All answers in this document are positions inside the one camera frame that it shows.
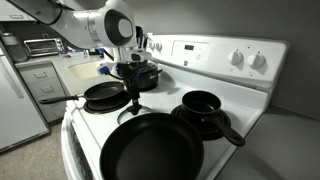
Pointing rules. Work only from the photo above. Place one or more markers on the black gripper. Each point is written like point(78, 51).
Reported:
point(128, 62)

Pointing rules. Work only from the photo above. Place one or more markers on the small glass lid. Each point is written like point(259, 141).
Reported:
point(128, 115)

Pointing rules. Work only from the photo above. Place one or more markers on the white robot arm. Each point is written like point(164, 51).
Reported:
point(110, 26)

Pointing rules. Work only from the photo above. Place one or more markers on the large black lidded pot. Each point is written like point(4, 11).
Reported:
point(147, 77)

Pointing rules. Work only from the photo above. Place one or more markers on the left front stove burner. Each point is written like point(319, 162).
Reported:
point(109, 105)

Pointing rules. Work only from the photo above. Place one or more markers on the stove burner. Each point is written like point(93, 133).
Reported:
point(206, 130)
point(109, 105)

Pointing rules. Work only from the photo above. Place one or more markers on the small black pot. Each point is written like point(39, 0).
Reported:
point(204, 107)

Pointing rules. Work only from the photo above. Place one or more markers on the white electric stove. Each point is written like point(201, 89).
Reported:
point(241, 72)

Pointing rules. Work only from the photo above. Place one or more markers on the right rear stove burner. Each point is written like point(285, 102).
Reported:
point(206, 130)

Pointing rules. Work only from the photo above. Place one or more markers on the medium black frying pan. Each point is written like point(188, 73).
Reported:
point(97, 92)

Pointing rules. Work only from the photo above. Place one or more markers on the large black frying pan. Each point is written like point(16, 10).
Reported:
point(155, 146)

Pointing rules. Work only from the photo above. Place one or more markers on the white kitchen cabinet drawers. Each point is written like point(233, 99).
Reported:
point(43, 83)

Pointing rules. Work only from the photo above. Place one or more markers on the silver toaster oven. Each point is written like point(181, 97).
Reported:
point(43, 47)

